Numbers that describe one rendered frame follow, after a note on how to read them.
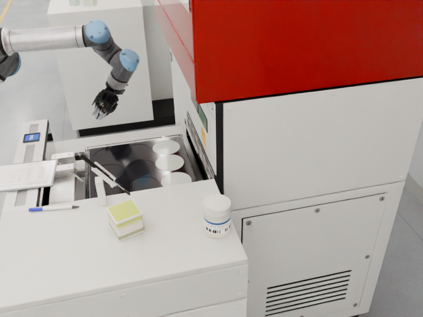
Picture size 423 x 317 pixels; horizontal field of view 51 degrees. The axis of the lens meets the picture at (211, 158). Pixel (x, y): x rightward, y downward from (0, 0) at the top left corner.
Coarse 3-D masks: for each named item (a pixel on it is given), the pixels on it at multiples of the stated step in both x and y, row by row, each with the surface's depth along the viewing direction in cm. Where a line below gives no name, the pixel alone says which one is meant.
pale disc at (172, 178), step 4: (172, 172) 151; (176, 172) 151; (180, 172) 151; (164, 176) 149; (168, 176) 149; (172, 176) 149; (176, 176) 149; (180, 176) 149; (184, 176) 149; (188, 176) 149; (164, 180) 147; (168, 180) 147; (172, 180) 147; (176, 180) 147; (180, 180) 147; (184, 180) 147; (188, 180) 147; (164, 184) 145; (168, 184) 145; (172, 184) 145; (176, 184) 145
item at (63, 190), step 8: (72, 176) 153; (56, 184) 150; (64, 184) 150; (72, 184) 150; (56, 192) 146; (64, 192) 146; (72, 192) 146; (56, 200) 143; (64, 200) 143; (72, 200) 143
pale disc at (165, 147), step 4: (164, 140) 168; (168, 140) 168; (156, 144) 166; (160, 144) 166; (164, 144) 166; (168, 144) 166; (172, 144) 166; (176, 144) 166; (156, 148) 164; (160, 148) 164; (164, 148) 164; (168, 148) 164; (172, 148) 163; (176, 148) 163; (156, 152) 162; (160, 152) 162; (164, 152) 161; (168, 152) 161; (172, 152) 161
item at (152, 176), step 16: (128, 144) 167; (144, 144) 166; (96, 160) 158; (112, 160) 158; (128, 160) 157; (144, 160) 157; (96, 176) 150; (128, 176) 149; (144, 176) 149; (160, 176) 149; (192, 176) 149; (96, 192) 142; (112, 192) 142
